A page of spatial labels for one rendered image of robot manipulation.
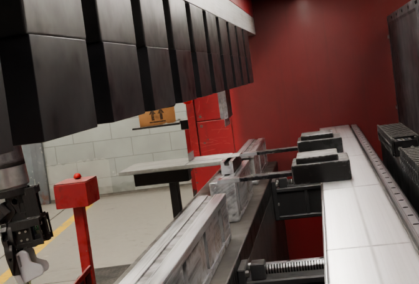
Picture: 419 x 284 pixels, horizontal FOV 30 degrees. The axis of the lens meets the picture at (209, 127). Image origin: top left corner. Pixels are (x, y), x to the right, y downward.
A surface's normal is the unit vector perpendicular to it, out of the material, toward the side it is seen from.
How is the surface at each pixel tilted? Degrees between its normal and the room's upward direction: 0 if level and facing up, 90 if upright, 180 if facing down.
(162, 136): 90
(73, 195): 90
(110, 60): 90
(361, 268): 0
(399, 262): 0
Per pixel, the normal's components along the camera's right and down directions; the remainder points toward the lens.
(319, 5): -0.14, 0.08
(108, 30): 0.98, -0.12
